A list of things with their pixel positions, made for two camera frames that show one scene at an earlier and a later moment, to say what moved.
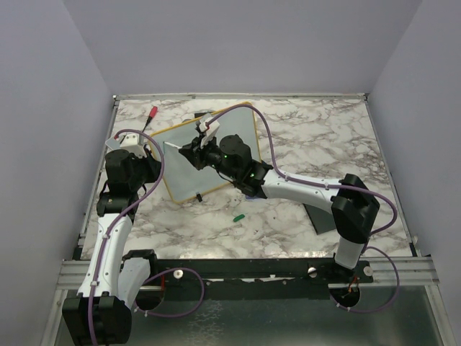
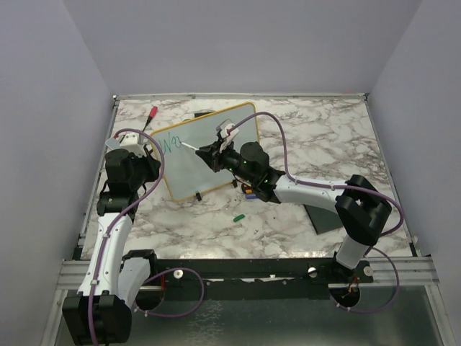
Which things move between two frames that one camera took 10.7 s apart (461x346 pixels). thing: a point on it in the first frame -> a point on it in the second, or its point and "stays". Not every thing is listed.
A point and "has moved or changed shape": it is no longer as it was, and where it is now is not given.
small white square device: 113,143 stays
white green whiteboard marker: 172,145 has moved or changed shape
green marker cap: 238,218 stays
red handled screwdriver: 153,113 stays
